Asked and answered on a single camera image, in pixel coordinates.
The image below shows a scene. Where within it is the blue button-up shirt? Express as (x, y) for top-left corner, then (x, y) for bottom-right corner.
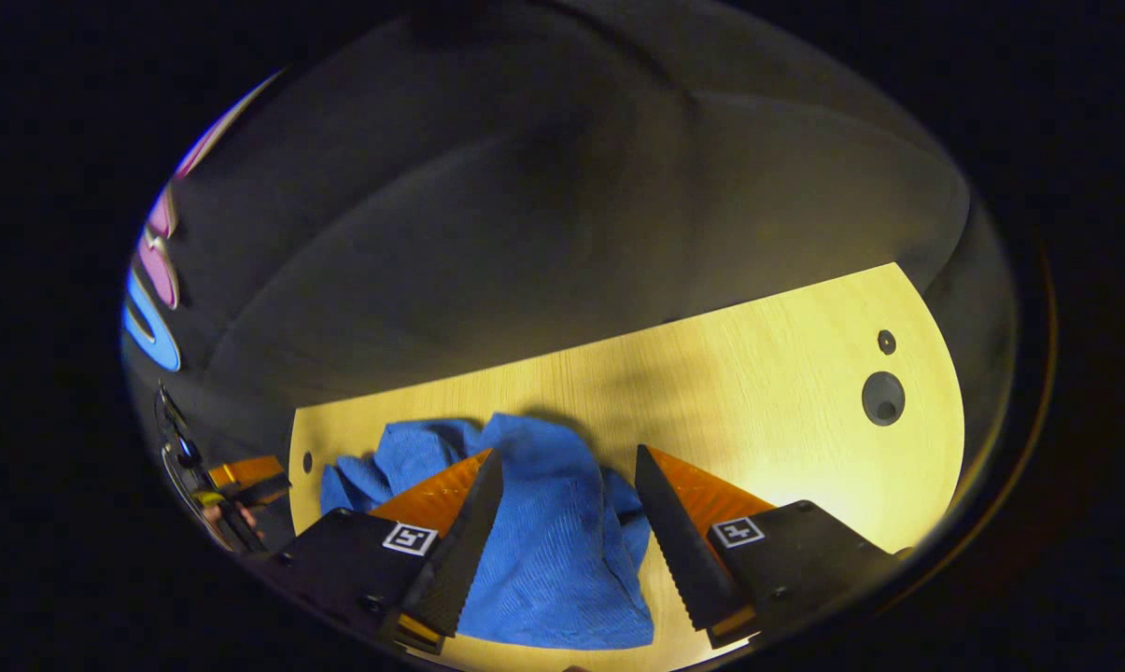
(319, 413), (656, 651)

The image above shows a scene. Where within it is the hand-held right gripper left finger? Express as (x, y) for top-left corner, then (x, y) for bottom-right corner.
(268, 448), (505, 654)

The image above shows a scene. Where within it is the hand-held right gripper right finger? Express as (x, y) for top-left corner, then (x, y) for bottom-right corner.
(635, 444), (904, 650)

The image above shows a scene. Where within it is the black backdrop cloth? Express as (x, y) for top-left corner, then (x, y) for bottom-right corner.
(121, 5), (1020, 561)

